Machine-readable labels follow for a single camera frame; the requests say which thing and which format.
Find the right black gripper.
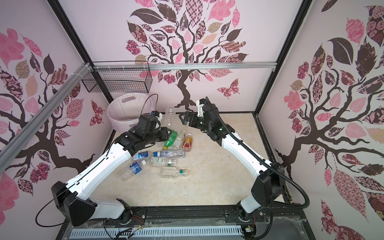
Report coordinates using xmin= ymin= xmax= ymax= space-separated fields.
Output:
xmin=179 ymin=112 xmax=212 ymax=134

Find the clear ribbed bottle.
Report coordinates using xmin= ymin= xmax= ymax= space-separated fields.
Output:
xmin=164 ymin=107 xmax=175 ymax=129

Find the orange red drink bottle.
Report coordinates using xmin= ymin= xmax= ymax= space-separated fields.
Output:
xmin=182 ymin=133 xmax=193 ymax=152

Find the clear square bottle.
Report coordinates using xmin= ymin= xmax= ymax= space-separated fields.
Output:
xmin=150 ymin=157 xmax=177 ymax=167
xmin=160 ymin=167 xmax=189 ymax=179

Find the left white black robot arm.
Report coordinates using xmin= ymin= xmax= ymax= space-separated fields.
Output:
xmin=52 ymin=111 xmax=171 ymax=227

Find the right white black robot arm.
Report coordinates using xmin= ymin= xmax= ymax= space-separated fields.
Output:
xmin=179 ymin=100 xmax=286 ymax=221

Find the pink plastic bin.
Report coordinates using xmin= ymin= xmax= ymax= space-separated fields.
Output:
xmin=107 ymin=93 xmax=157 ymax=133

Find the flat blue label bottle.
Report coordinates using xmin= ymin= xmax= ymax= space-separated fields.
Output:
xmin=133 ymin=151 xmax=150 ymax=161

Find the light green bottle yellow cap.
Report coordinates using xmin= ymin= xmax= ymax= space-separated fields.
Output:
xmin=163 ymin=131 xmax=178 ymax=150

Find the clear bottle green label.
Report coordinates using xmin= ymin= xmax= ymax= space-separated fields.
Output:
xmin=174 ymin=129 xmax=187 ymax=149

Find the blue label bottle lower left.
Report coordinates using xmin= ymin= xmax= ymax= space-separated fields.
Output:
xmin=119 ymin=160 xmax=147 ymax=181

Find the long clear crushed bottle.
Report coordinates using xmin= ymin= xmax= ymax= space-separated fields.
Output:
xmin=153 ymin=150 xmax=186 ymax=159

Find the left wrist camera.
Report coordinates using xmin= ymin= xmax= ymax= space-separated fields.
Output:
xmin=151 ymin=111 xmax=163 ymax=121

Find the black wire basket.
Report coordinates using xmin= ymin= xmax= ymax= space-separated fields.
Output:
xmin=82 ymin=60 xmax=153 ymax=94

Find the black corrugated cable conduit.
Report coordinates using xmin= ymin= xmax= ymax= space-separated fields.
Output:
xmin=204 ymin=96 xmax=310 ymax=210

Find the aluminium rail back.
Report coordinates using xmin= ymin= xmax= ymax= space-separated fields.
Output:
xmin=93 ymin=62 xmax=277 ymax=72

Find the aluminium rail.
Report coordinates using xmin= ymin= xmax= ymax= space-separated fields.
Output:
xmin=0 ymin=63 xmax=91 ymax=175
xmin=93 ymin=62 xmax=277 ymax=72

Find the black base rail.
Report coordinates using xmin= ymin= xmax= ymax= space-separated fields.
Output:
xmin=56 ymin=205 xmax=315 ymax=240

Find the white slotted cable duct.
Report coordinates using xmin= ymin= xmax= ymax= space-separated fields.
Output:
xmin=69 ymin=226 xmax=242 ymax=240

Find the aluminium rail left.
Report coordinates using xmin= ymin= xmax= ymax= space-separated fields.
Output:
xmin=0 ymin=63 xmax=91 ymax=175

